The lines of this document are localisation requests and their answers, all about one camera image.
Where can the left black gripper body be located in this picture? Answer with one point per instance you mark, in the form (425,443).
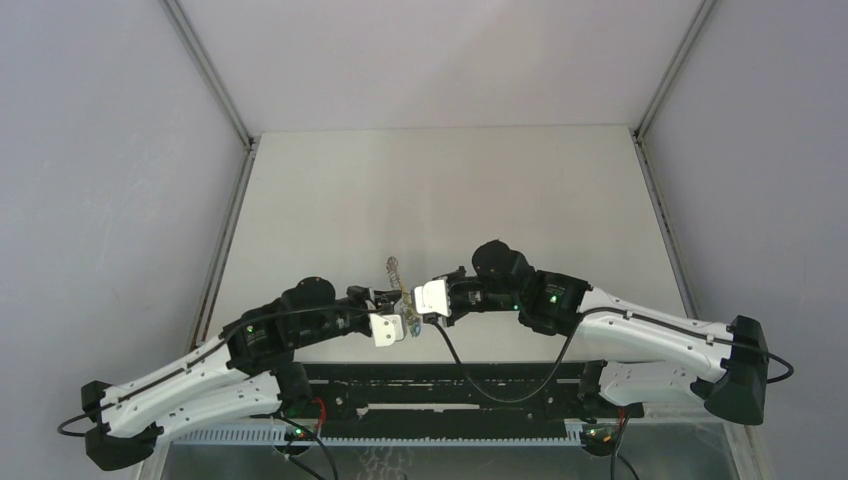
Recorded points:
(350,319)

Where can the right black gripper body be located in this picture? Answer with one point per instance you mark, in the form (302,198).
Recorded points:
(471,297)

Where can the keyring with coloured keys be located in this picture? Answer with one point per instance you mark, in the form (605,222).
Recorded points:
(412,320)

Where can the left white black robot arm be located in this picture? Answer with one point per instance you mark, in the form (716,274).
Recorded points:
(248,369)

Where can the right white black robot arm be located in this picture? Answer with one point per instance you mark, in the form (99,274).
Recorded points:
(722,365)

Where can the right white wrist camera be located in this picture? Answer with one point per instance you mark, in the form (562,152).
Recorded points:
(432,298)

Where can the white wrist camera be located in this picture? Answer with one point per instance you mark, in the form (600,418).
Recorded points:
(432,298)
(387,329)

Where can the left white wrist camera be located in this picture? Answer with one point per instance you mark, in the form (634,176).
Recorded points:
(387,329)

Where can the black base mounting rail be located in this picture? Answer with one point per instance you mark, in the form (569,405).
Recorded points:
(370,399)

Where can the white slotted cable duct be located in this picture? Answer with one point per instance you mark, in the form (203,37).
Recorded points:
(564,434)

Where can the left aluminium frame post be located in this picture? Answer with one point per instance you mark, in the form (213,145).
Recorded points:
(238,153)

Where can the aluminium frame post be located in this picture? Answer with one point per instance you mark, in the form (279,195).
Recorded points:
(651,139)
(238,153)

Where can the right aluminium frame post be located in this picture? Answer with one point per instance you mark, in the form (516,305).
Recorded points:
(651,139)

